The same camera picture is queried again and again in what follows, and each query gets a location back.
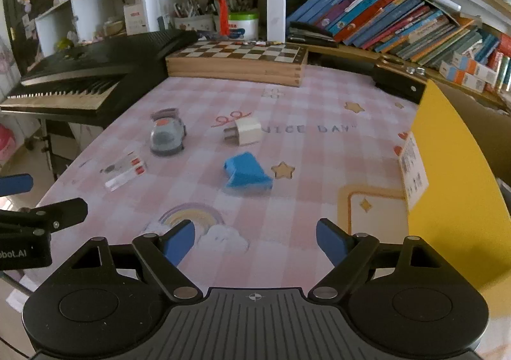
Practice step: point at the white power adapter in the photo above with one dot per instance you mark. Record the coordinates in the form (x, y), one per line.
(244, 131)

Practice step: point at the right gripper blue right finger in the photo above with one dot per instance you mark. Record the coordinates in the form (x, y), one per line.
(350, 256)

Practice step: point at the dark brown wooden case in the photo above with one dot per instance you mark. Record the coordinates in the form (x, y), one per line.
(393, 76)

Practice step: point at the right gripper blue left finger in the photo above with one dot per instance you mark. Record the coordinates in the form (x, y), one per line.
(159, 257)

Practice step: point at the grey toy car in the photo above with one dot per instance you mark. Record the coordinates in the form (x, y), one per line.
(168, 133)

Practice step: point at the yellow cardboard box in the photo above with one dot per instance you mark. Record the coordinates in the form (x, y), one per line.
(453, 200)

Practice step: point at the wooden chess board box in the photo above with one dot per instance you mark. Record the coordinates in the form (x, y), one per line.
(264, 62)

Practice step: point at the blue plastic block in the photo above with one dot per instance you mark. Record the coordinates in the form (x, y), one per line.
(244, 172)

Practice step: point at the pink checkered tablecloth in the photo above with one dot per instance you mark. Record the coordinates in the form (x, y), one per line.
(336, 222)

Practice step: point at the row of leaning books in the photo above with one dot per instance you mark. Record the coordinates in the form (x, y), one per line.
(417, 31)

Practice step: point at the black electronic keyboard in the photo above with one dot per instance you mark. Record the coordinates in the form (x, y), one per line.
(94, 84)

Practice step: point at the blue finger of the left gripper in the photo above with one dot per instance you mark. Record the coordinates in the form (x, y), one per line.
(44, 220)
(16, 184)

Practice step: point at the white green lidded tub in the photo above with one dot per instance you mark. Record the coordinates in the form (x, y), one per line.
(244, 25)

